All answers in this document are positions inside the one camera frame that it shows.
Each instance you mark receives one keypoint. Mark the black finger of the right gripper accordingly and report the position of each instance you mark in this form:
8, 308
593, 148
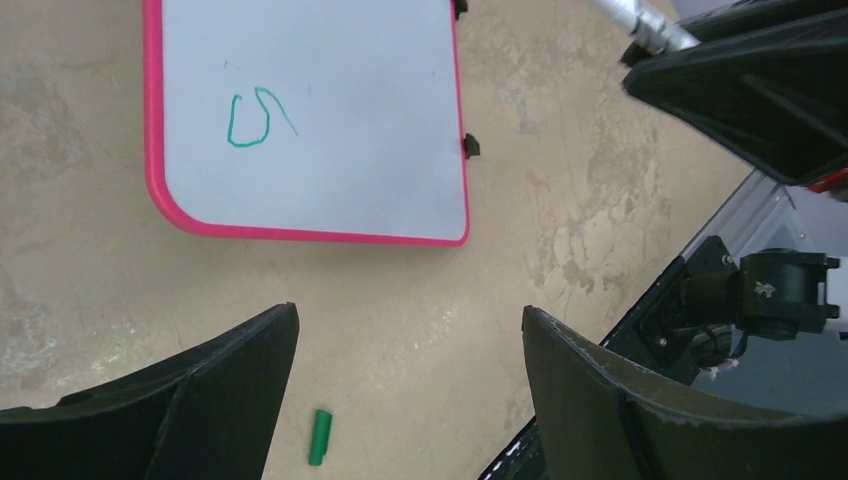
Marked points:
788, 121
749, 32

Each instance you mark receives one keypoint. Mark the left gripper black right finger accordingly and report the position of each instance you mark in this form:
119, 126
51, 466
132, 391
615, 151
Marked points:
602, 416

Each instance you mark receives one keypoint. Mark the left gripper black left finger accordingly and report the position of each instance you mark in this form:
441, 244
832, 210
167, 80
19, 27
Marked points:
209, 412

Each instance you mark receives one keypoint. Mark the white green whiteboard marker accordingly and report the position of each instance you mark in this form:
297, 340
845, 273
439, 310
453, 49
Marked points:
650, 29

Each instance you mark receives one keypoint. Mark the green marker cap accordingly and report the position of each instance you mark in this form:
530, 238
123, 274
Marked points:
322, 425

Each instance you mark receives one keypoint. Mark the pink framed whiteboard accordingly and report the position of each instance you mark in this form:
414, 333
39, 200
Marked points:
335, 121

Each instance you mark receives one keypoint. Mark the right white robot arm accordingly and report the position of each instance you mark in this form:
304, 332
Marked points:
775, 293

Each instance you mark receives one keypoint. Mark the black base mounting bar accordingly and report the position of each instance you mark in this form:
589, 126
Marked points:
649, 334

